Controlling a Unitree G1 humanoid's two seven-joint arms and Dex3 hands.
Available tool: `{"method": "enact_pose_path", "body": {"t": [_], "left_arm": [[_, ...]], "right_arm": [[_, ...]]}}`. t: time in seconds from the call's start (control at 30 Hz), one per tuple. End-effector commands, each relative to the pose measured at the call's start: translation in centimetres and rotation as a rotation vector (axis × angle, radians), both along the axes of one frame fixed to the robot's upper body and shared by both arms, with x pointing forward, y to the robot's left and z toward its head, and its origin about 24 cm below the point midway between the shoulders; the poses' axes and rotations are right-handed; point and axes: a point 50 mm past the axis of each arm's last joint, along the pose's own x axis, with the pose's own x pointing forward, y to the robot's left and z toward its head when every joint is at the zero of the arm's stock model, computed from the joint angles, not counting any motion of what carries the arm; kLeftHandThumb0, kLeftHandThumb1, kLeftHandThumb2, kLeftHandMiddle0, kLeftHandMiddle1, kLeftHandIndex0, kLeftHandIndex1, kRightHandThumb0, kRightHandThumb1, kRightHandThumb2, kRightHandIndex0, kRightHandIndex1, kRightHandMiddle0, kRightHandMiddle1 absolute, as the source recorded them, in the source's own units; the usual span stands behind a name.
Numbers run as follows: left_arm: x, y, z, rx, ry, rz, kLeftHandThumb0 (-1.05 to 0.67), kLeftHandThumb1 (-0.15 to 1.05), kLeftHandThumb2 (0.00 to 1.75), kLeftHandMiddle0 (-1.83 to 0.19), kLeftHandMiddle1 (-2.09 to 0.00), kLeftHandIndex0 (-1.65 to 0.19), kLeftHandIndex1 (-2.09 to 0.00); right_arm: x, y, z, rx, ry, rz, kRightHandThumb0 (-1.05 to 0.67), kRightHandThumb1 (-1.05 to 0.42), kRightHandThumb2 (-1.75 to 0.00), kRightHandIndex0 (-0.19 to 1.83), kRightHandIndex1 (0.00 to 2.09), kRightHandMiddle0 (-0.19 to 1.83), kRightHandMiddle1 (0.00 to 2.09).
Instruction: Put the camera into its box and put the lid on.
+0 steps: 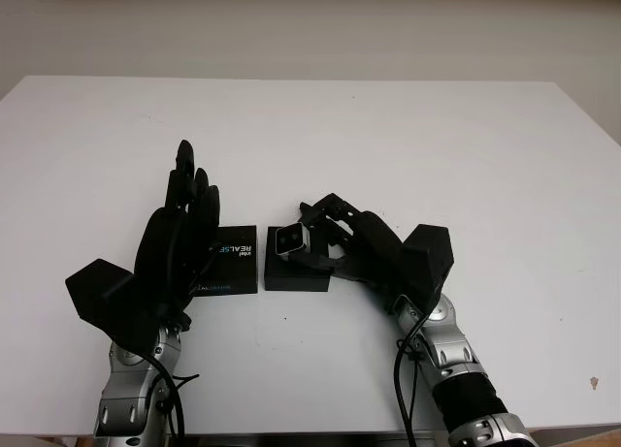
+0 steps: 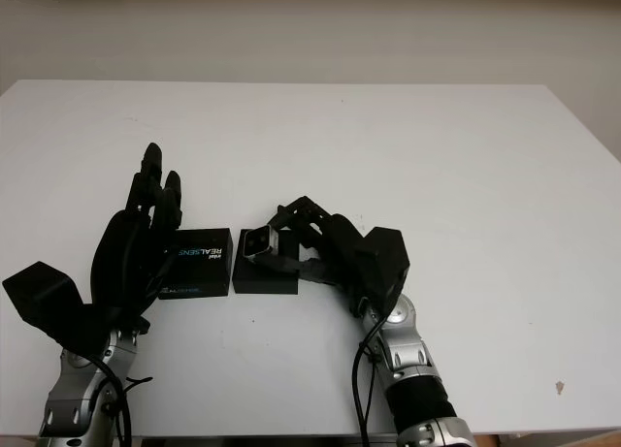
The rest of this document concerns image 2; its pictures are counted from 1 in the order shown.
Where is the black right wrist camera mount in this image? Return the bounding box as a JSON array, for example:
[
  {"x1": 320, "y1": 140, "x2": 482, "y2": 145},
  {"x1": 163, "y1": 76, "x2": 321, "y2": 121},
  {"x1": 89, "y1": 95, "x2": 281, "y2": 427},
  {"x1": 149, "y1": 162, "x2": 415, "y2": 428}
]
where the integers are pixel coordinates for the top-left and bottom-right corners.
[{"x1": 353, "y1": 226, "x2": 411, "y2": 317}]

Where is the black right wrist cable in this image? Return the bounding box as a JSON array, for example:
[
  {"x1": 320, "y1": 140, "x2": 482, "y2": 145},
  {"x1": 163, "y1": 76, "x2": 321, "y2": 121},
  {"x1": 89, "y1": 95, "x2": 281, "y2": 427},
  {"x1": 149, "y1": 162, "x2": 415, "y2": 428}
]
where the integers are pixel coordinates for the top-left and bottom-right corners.
[{"x1": 351, "y1": 315, "x2": 390, "y2": 447}]

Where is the small silver depth camera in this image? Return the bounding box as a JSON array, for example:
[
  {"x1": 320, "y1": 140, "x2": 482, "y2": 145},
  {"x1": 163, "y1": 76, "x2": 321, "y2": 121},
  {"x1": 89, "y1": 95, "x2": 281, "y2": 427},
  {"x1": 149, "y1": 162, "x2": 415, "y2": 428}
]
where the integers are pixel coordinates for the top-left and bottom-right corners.
[{"x1": 242, "y1": 226, "x2": 285, "y2": 261}]

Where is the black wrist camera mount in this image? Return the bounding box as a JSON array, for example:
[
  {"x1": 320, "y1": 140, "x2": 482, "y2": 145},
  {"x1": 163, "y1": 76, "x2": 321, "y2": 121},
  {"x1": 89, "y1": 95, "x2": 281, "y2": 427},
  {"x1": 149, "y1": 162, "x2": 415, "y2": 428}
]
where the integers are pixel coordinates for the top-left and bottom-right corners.
[
  {"x1": 353, "y1": 226, "x2": 411, "y2": 317},
  {"x1": 2, "y1": 260, "x2": 111, "y2": 359}
]

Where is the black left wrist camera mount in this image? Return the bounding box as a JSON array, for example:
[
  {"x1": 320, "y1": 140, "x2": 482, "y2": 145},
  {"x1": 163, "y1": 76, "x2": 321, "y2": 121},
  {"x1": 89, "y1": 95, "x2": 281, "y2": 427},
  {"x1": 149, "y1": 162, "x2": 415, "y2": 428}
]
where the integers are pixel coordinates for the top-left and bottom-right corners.
[{"x1": 2, "y1": 260, "x2": 111, "y2": 359}]

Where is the black camera box base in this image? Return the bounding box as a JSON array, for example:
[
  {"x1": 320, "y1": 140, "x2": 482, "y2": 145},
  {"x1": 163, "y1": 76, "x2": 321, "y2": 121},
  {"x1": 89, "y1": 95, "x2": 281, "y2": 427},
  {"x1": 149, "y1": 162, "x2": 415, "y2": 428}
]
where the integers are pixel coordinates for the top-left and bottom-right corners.
[{"x1": 232, "y1": 228, "x2": 300, "y2": 296}]

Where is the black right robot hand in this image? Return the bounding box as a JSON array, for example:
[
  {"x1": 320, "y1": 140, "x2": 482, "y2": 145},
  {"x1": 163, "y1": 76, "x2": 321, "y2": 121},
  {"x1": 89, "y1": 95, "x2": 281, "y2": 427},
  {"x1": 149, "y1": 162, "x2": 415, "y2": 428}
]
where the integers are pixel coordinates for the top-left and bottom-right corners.
[{"x1": 268, "y1": 193, "x2": 373, "y2": 318}]

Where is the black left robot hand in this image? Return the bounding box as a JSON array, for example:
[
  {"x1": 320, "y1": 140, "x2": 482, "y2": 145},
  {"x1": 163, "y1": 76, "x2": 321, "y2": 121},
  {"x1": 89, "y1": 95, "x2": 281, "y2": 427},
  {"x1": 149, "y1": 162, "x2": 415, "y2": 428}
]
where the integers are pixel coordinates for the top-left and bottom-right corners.
[{"x1": 84, "y1": 142, "x2": 183, "y2": 333}]

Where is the black RealSense box lid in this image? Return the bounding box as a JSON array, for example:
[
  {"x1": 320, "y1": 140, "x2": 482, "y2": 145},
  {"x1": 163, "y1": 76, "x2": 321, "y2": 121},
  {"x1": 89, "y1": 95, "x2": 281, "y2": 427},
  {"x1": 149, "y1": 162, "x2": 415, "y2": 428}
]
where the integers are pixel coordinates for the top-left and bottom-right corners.
[{"x1": 157, "y1": 227, "x2": 238, "y2": 301}]

